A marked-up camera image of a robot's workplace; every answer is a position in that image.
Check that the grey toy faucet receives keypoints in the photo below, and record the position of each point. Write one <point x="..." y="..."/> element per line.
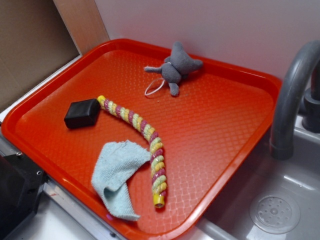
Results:
<point x="301" y="84"/>

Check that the black rectangular block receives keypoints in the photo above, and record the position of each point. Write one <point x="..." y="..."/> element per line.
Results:
<point x="82" y="114"/>

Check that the grey toy sink basin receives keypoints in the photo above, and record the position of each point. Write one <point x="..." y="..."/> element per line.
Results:
<point x="227" y="218"/>

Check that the orange plastic tray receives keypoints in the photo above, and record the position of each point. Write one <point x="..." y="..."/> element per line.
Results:
<point x="208" y="130"/>

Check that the sink drain strainer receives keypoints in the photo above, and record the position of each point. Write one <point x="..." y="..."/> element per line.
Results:
<point x="274" y="213"/>

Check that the brown cardboard panel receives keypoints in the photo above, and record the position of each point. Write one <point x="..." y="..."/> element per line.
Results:
<point x="38" y="37"/>

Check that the light blue cloth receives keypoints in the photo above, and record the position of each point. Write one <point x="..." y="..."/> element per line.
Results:
<point x="117" y="163"/>

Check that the grey plush elephant toy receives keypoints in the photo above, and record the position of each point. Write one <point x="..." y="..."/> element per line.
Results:
<point x="176" y="67"/>

